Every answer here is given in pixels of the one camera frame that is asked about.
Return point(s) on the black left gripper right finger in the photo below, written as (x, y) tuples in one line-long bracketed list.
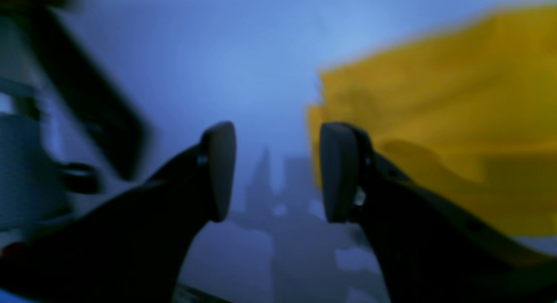
[(429, 249)]

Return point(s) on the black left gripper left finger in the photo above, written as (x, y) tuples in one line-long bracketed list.
[(131, 249)]

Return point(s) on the yellow T-shirt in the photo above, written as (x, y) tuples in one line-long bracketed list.
[(468, 113)]

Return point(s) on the black keyboard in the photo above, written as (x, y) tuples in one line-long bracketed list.
[(92, 98)]

